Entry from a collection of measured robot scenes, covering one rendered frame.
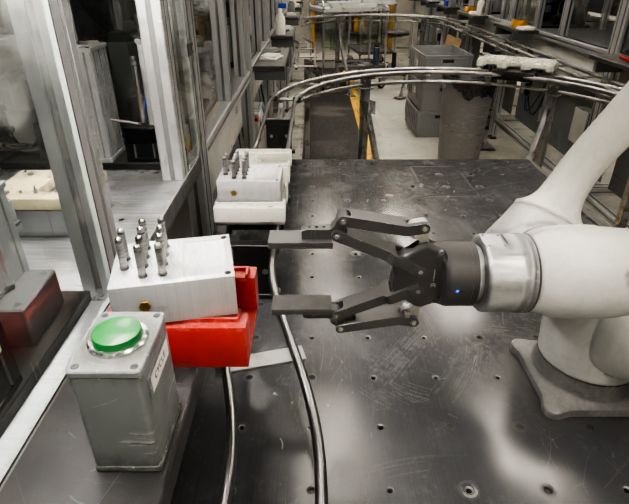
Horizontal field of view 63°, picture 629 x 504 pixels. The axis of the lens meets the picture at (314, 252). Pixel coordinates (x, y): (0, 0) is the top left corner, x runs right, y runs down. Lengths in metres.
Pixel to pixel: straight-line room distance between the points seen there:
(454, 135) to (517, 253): 3.31
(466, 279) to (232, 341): 0.26
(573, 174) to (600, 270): 0.21
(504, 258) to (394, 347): 0.44
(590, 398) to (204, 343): 0.61
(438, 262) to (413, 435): 0.34
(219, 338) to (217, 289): 0.06
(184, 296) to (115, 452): 0.16
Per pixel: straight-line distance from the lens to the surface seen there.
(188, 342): 0.57
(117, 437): 0.48
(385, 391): 0.89
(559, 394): 0.93
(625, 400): 0.96
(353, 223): 0.54
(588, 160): 0.77
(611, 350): 0.85
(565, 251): 0.60
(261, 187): 1.02
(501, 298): 0.58
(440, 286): 0.59
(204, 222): 1.32
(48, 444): 0.56
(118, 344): 0.44
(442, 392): 0.90
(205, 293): 0.54
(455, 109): 3.82
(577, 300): 0.60
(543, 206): 0.74
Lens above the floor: 1.30
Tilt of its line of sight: 29 degrees down
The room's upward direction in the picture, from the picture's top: straight up
